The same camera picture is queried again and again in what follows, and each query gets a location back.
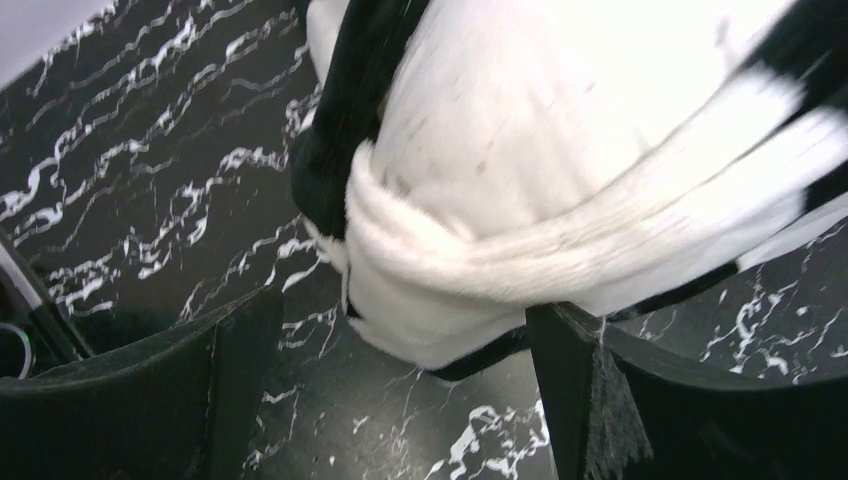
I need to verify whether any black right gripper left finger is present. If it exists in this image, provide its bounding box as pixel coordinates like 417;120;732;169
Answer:
1;288;284;479

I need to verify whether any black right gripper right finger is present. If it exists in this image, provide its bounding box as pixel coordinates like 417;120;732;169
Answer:
526;303;847;479

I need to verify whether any black white checkered pillowcase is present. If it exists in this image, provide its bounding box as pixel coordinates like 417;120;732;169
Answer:
290;1;847;381

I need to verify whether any white pillow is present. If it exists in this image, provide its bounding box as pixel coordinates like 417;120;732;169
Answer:
369;1;789;240

